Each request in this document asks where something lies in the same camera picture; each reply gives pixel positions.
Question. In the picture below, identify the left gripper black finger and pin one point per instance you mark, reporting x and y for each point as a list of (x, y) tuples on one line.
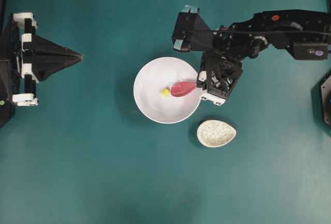
[(44, 67), (46, 47)]

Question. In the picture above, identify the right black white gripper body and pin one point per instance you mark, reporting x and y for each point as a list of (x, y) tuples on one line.
[(217, 76)]

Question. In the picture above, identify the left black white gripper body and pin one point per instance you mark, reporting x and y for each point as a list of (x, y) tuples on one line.
[(18, 82)]

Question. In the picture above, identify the pink plastic soup spoon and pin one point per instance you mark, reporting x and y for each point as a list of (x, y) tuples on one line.
[(182, 88)]

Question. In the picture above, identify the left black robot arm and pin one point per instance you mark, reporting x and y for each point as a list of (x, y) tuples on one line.
[(26, 60)]

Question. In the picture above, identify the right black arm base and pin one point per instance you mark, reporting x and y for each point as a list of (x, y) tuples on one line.
[(320, 99)]

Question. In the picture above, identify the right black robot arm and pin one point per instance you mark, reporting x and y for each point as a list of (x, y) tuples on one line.
[(304, 34)]

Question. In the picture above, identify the white round bowl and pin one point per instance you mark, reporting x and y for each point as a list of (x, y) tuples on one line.
[(160, 74)]

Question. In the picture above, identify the speckled ceramic spoon rest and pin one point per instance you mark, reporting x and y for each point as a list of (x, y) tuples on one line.
[(215, 133)]

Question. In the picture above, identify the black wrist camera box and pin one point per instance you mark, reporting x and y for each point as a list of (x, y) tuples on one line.
[(190, 32)]

